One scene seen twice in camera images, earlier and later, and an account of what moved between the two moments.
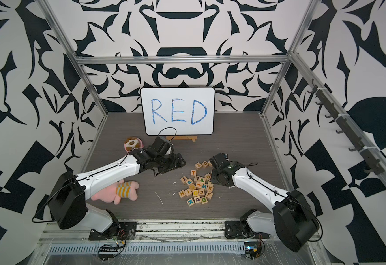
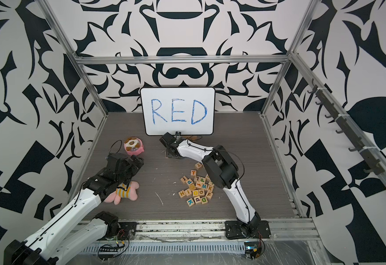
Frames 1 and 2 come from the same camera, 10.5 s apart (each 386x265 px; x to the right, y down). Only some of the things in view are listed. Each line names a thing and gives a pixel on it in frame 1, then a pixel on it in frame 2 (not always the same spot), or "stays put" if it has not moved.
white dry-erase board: [178, 111] stays put
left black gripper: [175, 164] -> [140, 163]
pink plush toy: [114, 192] stays put
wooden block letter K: [190, 202] stays put
